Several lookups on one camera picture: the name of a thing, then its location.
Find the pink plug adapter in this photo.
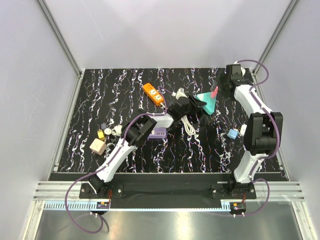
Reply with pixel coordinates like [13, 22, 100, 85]
[210, 86, 219, 99]

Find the teal power strip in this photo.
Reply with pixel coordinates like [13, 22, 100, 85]
[195, 91, 216, 115]

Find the orange power strip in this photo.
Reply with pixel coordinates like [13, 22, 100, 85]
[142, 83, 164, 106]

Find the purple power strip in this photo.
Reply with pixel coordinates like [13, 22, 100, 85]
[147, 127, 167, 140]

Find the blue usb charger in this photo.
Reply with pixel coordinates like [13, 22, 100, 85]
[227, 129, 239, 140]

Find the white cable of purple strip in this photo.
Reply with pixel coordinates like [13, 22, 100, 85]
[104, 125, 124, 137]

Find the grey usb charger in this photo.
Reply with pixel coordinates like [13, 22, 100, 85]
[100, 123, 106, 130]

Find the yellow white charger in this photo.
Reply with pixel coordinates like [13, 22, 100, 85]
[97, 129, 106, 141]

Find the pink cube deer adapter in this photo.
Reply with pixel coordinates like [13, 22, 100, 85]
[89, 138, 107, 156]

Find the white plug adapter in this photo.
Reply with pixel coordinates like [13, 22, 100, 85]
[239, 124, 247, 136]

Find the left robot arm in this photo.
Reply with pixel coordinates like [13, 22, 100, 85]
[87, 95, 207, 198]

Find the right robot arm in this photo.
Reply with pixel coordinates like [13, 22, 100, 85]
[217, 62, 284, 199]

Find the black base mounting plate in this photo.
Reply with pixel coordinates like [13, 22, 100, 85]
[79, 173, 257, 210]

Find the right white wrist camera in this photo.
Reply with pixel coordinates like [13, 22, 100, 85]
[234, 61, 246, 76]

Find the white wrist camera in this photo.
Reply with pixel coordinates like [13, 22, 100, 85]
[171, 87, 188, 100]
[234, 61, 246, 76]

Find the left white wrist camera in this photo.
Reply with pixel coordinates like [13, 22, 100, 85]
[171, 87, 188, 100]

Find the white cable of orange strip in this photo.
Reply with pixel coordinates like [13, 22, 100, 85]
[161, 101, 197, 137]

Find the aluminium frame rail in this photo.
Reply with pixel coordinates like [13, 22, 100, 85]
[35, 0, 82, 77]

